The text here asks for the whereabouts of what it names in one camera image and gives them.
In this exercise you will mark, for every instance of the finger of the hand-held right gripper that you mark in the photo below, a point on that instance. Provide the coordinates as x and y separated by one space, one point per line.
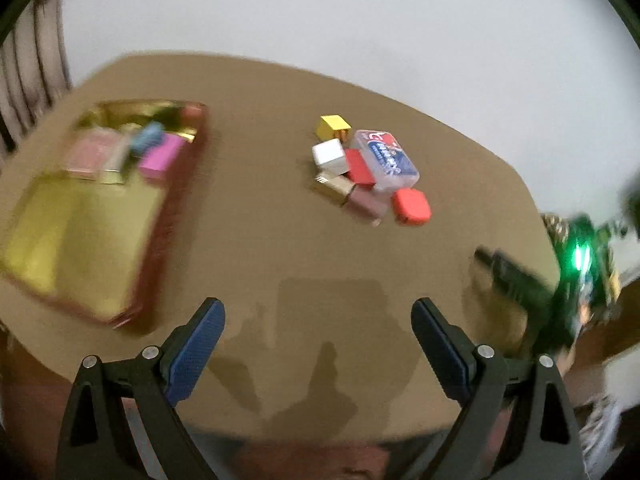
507 274

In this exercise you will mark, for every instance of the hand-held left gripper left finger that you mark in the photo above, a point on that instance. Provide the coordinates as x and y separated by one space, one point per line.
195 355

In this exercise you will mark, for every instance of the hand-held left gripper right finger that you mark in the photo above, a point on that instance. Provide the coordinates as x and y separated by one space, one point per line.
442 350

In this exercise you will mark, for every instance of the red rounded box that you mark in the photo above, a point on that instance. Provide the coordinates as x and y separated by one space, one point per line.
411 206

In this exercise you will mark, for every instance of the mauve box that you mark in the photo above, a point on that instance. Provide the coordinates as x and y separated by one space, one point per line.
367 205

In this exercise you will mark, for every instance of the clear floss box blue label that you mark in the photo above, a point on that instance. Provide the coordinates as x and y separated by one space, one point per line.
387 160

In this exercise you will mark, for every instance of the red tin box gold inside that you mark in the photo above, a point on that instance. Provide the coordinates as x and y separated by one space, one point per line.
75 230

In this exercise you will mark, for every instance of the red block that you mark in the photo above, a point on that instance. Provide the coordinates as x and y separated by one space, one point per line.
361 167

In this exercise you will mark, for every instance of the small gold box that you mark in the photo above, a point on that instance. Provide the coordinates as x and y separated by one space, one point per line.
335 187

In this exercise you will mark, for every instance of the white cube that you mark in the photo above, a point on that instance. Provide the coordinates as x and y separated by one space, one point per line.
329 156

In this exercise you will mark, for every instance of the yellow cube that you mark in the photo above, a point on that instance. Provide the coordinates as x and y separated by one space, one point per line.
334 126

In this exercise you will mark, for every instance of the person's right forearm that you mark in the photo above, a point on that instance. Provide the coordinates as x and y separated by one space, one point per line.
605 345

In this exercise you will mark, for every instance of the dark floral cloth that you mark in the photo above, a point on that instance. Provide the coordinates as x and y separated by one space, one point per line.
555 227

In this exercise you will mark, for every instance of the light patterned cloth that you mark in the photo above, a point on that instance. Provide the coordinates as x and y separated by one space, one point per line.
600 430

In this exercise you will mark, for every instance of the magenta box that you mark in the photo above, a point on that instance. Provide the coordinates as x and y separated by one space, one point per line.
160 157

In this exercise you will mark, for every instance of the gold bar case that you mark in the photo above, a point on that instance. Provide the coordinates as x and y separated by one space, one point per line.
117 164

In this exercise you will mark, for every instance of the small blue oval tin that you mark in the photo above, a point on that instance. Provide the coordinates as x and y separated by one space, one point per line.
145 140

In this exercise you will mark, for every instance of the clear pink box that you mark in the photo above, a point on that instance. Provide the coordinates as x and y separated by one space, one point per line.
90 155

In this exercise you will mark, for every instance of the beige patterned curtain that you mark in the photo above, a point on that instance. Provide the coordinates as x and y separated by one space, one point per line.
35 60

